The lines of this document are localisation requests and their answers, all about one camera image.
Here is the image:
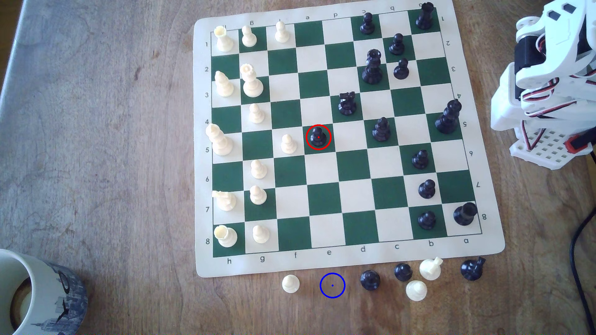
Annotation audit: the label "black knight chess piece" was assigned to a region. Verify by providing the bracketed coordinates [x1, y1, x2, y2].
[338, 92, 358, 116]
[460, 257, 486, 282]

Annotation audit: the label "black king chess piece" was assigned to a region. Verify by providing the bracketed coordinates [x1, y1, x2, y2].
[435, 99, 463, 135]

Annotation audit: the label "white rook chess piece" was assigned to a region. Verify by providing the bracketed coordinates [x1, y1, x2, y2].
[213, 25, 235, 53]
[213, 225, 238, 248]

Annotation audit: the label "white bishop chess piece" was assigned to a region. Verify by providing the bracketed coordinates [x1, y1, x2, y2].
[214, 71, 235, 98]

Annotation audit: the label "black cable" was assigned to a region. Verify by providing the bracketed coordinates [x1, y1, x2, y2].
[570, 151, 596, 335]

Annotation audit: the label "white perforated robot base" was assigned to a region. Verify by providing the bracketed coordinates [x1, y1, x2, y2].
[509, 122, 594, 170]

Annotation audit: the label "white mug with skyline print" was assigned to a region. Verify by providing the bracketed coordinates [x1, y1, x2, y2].
[0, 249, 88, 335]

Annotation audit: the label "black rook chess piece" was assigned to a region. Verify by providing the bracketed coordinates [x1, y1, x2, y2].
[415, 2, 435, 30]
[453, 202, 478, 227]

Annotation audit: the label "red white black servo wires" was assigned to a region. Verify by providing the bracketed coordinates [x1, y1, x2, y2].
[517, 33, 596, 152]

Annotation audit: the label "black queen chess piece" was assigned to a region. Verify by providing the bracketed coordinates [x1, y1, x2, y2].
[362, 49, 383, 85]

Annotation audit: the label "green and white chess mat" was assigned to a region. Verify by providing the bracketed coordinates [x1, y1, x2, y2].
[193, 0, 506, 279]

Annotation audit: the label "white knight chess piece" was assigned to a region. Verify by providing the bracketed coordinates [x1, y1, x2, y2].
[212, 190, 237, 212]
[419, 257, 443, 281]

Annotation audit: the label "white queen chess piece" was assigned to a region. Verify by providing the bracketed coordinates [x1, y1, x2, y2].
[240, 63, 264, 98]

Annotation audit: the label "red and black clamp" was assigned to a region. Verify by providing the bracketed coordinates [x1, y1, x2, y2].
[565, 133, 594, 153]

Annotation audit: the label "white king chess piece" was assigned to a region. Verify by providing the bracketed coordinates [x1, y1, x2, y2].
[205, 123, 233, 156]

